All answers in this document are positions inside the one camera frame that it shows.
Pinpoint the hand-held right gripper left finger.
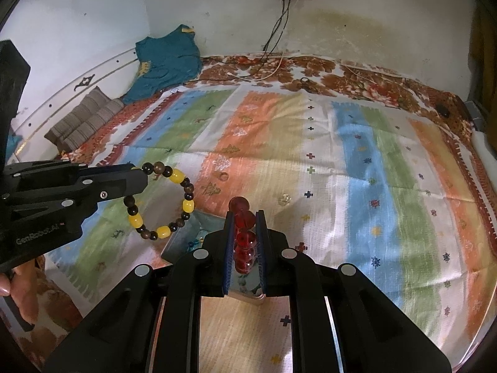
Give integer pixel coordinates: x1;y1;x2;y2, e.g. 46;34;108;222
44;210;238;373

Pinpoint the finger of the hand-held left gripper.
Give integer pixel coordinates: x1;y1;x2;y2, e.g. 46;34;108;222
2;160;142;181
4;169;149;207

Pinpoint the grey striped cushion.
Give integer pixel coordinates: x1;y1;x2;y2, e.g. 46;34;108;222
44;86;125;153

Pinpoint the person's left hand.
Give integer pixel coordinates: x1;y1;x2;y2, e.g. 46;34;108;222
0;258;39;325

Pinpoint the grey metal frame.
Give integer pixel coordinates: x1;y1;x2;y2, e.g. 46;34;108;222
464;101;487;131

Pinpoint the white bed headboard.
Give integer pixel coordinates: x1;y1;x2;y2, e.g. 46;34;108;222
8;47;140;164

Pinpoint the black cable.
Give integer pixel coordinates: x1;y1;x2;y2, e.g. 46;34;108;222
254;0;290;82
262;0;293;63

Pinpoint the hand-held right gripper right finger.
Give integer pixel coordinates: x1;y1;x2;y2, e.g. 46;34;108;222
254;210;453;373

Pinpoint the white cable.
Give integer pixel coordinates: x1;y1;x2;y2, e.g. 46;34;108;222
228;53;286;83

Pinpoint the mustard yellow hanging garment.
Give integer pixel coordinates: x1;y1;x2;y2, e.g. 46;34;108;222
468;6;497;102

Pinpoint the red bead bracelet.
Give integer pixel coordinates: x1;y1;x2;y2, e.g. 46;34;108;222
228;196;258;276

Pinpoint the colourful striped woven cloth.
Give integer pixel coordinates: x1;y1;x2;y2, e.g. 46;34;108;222
39;85;497;373

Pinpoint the silver metal tin box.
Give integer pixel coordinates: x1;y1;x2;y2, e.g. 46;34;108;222
161;210;268;306

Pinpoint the teal shirt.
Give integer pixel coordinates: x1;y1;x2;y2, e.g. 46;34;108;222
123;24;203;105

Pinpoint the brown and yellow bead bracelet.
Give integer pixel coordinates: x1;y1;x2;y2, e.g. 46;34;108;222
123;161;197;241

